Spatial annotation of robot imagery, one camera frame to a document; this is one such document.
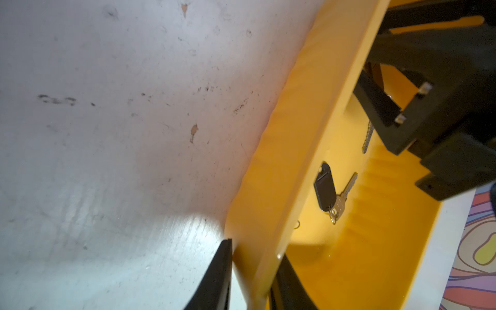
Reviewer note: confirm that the yellow plastic storage box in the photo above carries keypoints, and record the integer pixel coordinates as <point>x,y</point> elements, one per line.
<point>394,246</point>

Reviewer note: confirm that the bare silver key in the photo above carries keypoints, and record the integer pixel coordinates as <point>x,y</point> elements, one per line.
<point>368,137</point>

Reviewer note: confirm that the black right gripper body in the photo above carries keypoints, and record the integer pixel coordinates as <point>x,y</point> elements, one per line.
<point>447,50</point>

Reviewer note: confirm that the key with black tag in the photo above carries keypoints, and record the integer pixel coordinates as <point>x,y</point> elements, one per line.
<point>327,197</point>

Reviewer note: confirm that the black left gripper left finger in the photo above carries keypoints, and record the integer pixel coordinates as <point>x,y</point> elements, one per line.
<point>215,288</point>

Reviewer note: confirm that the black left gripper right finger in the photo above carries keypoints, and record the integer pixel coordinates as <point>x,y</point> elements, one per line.
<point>287,292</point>

